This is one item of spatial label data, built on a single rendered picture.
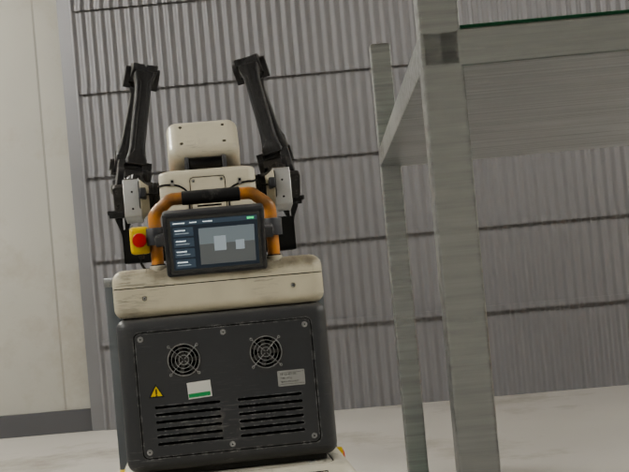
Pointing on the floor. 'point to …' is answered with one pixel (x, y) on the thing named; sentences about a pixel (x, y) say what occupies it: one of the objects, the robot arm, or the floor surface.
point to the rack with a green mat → (515, 92)
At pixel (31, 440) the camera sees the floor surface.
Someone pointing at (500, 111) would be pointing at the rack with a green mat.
